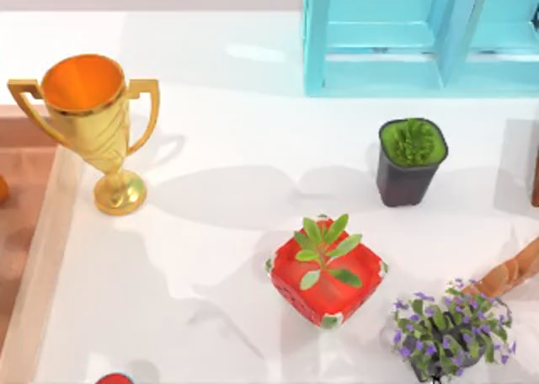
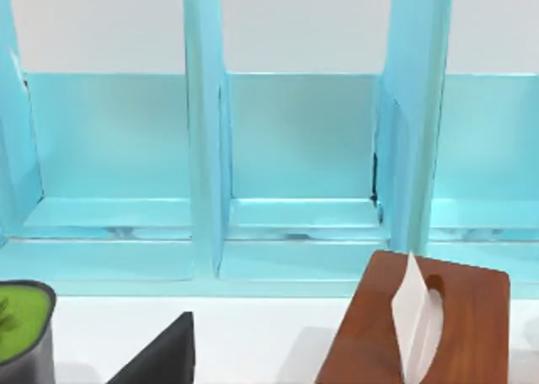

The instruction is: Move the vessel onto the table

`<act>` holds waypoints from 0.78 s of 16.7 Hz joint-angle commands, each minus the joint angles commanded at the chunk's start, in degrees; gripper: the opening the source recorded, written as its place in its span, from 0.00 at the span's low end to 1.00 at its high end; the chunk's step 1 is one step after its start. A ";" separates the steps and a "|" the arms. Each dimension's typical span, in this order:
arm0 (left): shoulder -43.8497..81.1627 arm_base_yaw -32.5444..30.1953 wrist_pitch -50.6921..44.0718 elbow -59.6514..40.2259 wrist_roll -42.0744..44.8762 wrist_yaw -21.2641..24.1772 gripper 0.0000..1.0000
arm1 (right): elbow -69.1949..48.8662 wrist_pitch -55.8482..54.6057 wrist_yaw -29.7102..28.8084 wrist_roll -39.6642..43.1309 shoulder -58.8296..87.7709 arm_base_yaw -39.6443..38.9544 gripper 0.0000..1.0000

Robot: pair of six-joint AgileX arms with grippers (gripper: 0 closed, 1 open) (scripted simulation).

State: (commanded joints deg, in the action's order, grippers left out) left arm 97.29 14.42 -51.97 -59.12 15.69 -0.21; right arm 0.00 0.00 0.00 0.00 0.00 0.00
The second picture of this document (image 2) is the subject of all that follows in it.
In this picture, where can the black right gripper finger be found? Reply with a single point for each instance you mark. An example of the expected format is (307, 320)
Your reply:
(168, 354)

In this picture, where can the brown wooden tissue box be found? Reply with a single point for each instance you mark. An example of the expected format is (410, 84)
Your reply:
(362, 316)

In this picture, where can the light blue rack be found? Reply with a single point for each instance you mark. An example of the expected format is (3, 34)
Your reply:
(126, 148)

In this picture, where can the grey plant pot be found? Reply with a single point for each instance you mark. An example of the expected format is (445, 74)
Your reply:
(25, 346)

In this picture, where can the white tissue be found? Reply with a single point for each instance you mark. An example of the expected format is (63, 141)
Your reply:
(414, 316)

